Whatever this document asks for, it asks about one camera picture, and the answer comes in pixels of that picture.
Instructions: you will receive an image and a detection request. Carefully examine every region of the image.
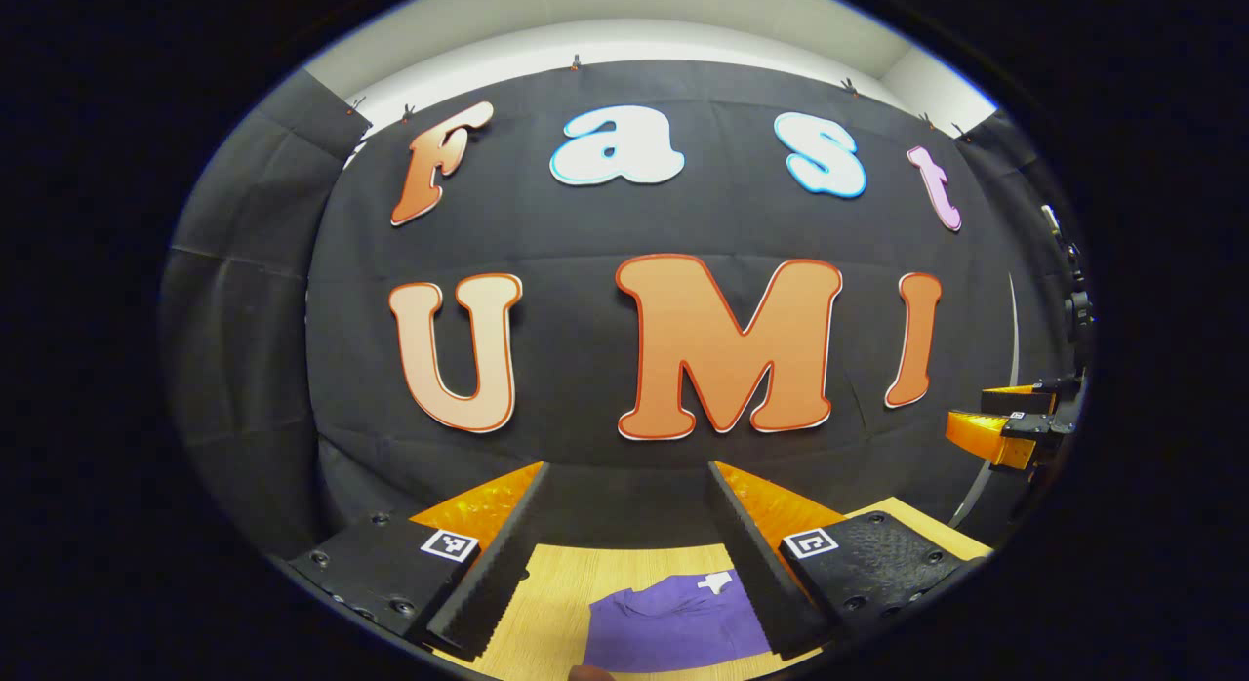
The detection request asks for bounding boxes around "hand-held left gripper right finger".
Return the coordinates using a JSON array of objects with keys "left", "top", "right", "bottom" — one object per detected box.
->
[{"left": 705, "top": 460, "right": 993, "bottom": 662}]

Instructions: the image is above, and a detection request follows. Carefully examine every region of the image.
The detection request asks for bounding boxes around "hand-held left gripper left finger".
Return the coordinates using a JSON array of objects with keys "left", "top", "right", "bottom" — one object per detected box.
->
[{"left": 283, "top": 461, "right": 553, "bottom": 662}]

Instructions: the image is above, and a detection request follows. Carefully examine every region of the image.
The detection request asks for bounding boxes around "purple shirt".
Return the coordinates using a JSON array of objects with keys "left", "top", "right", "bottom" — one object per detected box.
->
[{"left": 584, "top": 567, "right": 777, "bottom": 674}]

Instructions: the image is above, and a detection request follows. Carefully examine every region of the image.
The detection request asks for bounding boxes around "grey upright pole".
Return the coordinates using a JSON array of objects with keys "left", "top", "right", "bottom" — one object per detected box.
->
[{"left": 948, "top": 271, "right": 1021, "bottom": 538}]

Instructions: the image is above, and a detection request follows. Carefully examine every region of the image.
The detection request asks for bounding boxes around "dark mounted device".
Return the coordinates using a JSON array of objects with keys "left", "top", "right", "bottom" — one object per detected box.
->
[{"left": 1039, "top": 203, "right": 1096, "bottom": 350}]

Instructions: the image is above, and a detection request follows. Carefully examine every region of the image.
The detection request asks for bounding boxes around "black backdrop cloth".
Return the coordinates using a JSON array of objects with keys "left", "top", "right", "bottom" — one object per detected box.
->
[{"left": 159, "top": 57, "right": 1094, "bottom": 565}]

